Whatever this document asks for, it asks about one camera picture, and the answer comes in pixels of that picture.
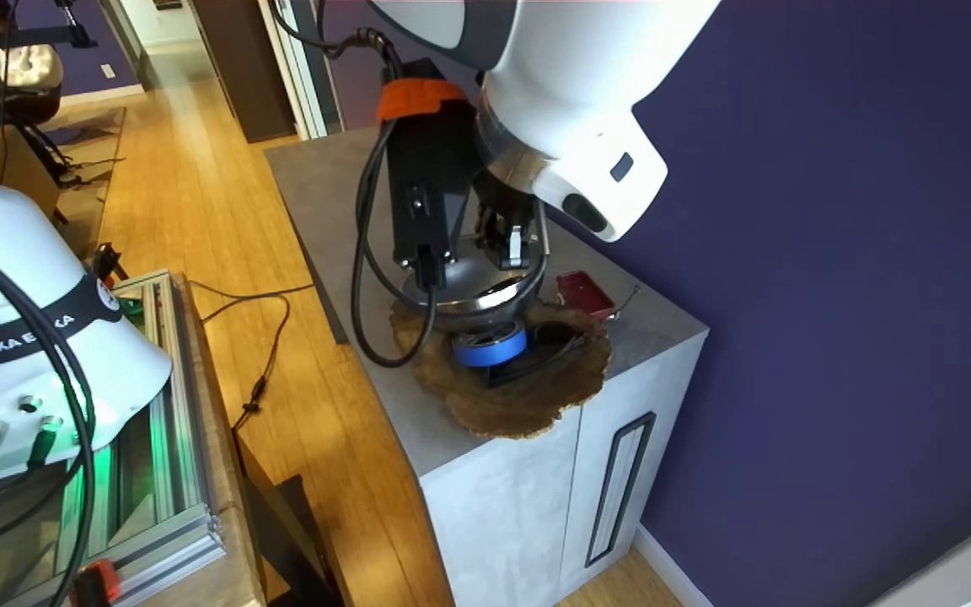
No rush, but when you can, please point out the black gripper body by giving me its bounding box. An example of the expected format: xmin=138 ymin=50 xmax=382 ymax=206
xmin=468 ymin=163 xmax=553 ymax=242

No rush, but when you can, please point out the silver metal bowl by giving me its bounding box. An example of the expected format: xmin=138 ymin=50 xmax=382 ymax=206
xmin=396 ymin=249 xmax=553 ymax=342

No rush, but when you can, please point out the black flat object under bowl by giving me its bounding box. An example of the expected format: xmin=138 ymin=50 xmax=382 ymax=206
xmin=488 ymin=321 xmax=594 ymax=391

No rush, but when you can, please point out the small red flat object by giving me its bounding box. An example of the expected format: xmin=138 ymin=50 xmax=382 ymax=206
xmin=553 ymin=270 xmax=622 ymax=323

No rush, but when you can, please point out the blue tape roll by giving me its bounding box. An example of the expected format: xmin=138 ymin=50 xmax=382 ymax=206
xmin=448 ymin=323 xmax=537 ymax=376

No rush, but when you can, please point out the grey concrete-look cabinet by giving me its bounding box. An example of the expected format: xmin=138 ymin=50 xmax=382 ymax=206
xmin=261 ymin=124 xmax=714 ymax=607

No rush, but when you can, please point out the brown wooden door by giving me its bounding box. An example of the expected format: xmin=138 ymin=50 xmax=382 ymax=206
xmin=184 ymin=0 xmax=301 ymax=146

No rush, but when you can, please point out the red clamp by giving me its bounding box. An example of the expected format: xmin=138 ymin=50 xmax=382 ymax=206
xmin=63 ymin=555 xmax=130 ymax=607

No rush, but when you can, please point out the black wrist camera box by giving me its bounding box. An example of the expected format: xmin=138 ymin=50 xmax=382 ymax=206
xmin=382 ymin=104 xmax=484 ymax=288

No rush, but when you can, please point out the orange camera mount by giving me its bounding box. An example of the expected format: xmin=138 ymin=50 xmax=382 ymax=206
xmin=374 ymin=75 xmax=476 ymax=124

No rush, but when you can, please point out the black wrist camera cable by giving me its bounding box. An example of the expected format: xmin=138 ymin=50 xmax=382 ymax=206
xmin=342 ymin=114 xmax=446 ymax=371

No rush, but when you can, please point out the black cable on floor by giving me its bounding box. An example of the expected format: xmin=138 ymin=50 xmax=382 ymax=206
xmin=184 ymin=277 xmax=319 ymax=439

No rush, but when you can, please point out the black cable at arm top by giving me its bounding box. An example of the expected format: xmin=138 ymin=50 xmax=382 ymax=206
xmin=265 ymin=0 xmax=400 ymax=60

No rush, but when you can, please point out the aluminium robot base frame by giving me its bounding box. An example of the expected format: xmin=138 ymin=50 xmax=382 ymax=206
xmin=0 ymin=268 xmax=233 ymax=607

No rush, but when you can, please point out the black cable along robot base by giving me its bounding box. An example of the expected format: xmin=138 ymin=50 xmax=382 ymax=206
xmin=0 ymin=217 xmax=100 ymax=607

